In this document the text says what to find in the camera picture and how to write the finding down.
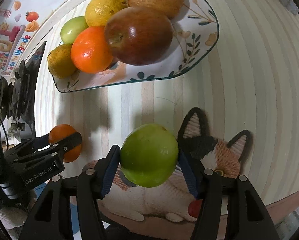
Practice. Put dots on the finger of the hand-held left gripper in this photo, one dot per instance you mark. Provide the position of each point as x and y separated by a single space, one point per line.
69 141
43 141

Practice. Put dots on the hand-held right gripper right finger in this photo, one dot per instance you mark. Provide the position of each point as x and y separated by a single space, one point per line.
188 177

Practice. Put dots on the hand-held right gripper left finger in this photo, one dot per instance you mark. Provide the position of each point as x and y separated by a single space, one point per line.
109 172

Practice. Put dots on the orange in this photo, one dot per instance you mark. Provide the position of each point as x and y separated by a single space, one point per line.
62 132
92 50

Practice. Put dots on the green apple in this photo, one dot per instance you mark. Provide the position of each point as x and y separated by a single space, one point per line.
73 30
149 155

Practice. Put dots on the yellow citrus fruit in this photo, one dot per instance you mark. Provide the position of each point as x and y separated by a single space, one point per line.
104 10
60 61

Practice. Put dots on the dark red apple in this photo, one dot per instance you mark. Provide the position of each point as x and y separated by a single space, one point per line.
139 36

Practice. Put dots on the floral oval plate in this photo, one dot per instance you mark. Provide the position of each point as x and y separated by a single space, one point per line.
194 42

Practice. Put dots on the striped cat print mat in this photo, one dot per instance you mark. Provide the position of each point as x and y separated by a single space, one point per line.
239 80

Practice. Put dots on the colourful wall sticker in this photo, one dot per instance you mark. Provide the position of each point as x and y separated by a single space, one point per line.
9 37

